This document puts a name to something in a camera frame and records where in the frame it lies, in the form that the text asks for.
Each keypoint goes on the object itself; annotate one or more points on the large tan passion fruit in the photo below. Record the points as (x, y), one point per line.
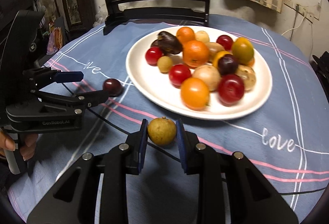
(248, 76)

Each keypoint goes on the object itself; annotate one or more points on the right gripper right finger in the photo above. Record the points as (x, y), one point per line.
(229, 185)

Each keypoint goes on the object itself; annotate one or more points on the electric fan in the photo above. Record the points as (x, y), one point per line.
(48, 6)

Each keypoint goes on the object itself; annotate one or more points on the small orange mandarin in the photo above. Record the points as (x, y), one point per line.
(219, 55)

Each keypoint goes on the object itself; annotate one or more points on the yellow-green orange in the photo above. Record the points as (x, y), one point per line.
(243, 50)

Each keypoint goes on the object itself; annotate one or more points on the red cherry tomato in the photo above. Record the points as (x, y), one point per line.
(153, 55)
(178, 74)

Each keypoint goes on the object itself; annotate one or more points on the small dark plum back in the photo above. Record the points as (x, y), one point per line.
(113, 87)

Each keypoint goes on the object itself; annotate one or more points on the tan round fruit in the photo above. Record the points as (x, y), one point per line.
(209, 75)
(214, 48)

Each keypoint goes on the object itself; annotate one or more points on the large dark mangosteen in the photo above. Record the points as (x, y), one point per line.
(169, 43)

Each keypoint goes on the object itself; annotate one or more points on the red cherry tomato back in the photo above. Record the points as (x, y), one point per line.
(178, 74)

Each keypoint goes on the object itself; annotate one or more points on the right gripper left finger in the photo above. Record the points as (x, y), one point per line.
(94, 183)

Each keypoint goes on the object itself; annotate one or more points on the pale yellow round fruit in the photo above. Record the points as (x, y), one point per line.
(202, 36)

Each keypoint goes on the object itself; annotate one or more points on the white oval plate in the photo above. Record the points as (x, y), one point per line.
(157, 87)

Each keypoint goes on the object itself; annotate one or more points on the small yellow fruit back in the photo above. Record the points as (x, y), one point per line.
(162, 131)

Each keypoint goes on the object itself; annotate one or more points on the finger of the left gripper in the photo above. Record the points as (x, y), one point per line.
(56, 102)
(64, 77)

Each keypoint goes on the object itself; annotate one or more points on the blue striped tablecloth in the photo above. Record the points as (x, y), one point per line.
(287, 138)

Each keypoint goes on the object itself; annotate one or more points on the dark purple plum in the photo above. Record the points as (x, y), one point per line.
(227, 64)

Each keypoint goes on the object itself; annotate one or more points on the small yellow-green longan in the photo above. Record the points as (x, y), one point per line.
(164, 64)

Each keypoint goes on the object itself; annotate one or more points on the wall power strip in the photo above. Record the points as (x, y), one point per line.
(302, 10)

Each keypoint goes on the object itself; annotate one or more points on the large orange mandarin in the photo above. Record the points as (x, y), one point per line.
(185, 34)

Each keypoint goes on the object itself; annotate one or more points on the big red plum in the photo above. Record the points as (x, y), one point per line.
(226, 41)

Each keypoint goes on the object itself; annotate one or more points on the orange kumquat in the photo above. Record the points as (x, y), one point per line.
(251, 62)

